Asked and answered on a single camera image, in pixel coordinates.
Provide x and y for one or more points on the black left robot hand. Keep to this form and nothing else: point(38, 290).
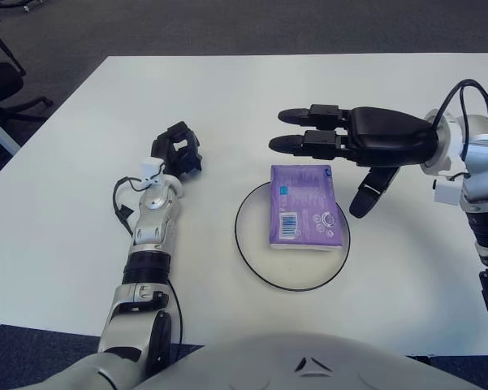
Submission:
point(174, 154)

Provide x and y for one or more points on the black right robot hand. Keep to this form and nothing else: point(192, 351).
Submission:
point(389, 134)

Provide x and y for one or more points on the purple tissue paper pack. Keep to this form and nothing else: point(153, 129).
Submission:
point(304, 203)

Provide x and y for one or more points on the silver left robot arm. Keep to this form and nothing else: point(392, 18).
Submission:
point(154, 219)

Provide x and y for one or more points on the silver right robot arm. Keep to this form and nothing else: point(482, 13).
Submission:
point(481, 138)

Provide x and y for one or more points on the white plate with black rim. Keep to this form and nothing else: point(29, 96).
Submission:
point(300, 268)

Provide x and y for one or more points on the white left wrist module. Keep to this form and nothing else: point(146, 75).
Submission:
point(151, 168)

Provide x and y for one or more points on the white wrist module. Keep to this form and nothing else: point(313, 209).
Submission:
point(151, 168)
point(446, 191)

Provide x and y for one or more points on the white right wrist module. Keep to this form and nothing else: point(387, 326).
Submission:
point(446, 191)

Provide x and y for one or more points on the black office chair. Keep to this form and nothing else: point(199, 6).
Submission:
point(0, 81)

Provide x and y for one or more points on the grey robot torso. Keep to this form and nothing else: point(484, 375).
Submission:
point(247, 365)

